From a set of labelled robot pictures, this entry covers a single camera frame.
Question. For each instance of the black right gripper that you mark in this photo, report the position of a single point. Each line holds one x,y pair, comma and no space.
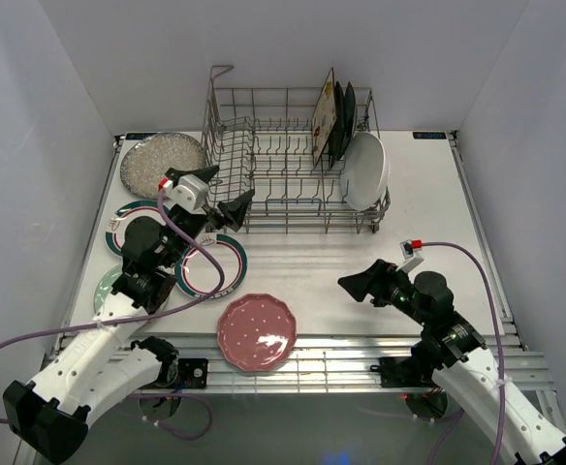
373,280

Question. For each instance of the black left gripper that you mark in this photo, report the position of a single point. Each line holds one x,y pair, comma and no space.
234,210

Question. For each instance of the pink dotted scalloped plate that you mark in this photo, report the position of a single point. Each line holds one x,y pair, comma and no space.
256,333

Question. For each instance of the white oval plate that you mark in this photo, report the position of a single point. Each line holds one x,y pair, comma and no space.
364,178

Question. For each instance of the black floral square plate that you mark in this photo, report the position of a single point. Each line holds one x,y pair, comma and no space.
338,129

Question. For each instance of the cream floral square plate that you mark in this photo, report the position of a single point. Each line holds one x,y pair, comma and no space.
323,118

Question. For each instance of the teal square plate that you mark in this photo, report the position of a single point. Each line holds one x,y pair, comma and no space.
350,111

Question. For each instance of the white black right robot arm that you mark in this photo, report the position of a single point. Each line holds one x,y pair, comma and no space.
453,355

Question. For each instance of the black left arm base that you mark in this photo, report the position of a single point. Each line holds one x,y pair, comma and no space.
188,370

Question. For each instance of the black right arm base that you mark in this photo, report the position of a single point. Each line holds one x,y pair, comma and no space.
413,371

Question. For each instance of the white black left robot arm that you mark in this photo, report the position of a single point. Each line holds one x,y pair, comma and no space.
53,412

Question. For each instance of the speckled brown round plate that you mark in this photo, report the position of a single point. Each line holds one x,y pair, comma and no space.
146,163

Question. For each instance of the white plate steam logo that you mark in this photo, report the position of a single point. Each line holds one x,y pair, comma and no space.
196,275

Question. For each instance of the dark logo sticker left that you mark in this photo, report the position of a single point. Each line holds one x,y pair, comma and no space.
139,136

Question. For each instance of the dark logo sticker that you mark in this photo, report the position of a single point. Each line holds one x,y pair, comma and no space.
430,135
139,136

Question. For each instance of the white plate green red rim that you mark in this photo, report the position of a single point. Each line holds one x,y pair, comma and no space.
123,217

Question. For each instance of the mint green flower plate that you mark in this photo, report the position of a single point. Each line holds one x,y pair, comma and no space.
104,286

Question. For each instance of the dark logo sticker right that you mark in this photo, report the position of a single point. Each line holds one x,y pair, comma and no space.
430,135

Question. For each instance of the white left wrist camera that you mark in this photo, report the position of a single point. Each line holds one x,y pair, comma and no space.
189,192

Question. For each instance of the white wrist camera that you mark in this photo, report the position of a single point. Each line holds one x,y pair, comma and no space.
411,250
189,192

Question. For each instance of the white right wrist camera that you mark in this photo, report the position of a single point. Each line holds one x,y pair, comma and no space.
411,250

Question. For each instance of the grey wire dish rack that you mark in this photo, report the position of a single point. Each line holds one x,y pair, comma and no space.
261,139

